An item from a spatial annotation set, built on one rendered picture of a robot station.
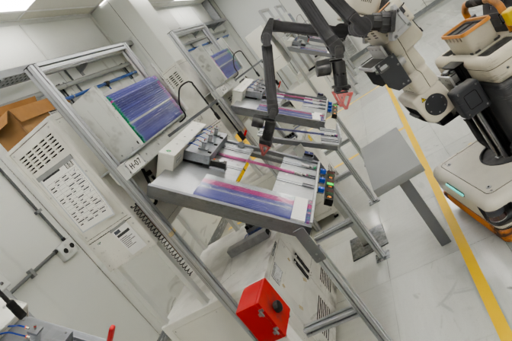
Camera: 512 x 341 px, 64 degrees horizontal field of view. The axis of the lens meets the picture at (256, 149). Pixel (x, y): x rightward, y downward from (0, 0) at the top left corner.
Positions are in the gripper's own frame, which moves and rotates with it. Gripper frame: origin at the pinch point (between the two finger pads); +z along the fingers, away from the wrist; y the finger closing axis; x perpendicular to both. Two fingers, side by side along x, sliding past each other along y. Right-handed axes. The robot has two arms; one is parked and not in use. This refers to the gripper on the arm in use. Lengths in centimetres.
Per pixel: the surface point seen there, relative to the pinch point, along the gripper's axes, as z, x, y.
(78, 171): 5, -71, 61
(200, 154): -3.2, -27.1, 28.9
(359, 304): 28, 59, 64
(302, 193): 1.5, 25.2, 31.4
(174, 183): 3, -31, 52
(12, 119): -10, -104, 60
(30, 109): -12, -104, 49
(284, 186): 1.7, 16.3, 29.0
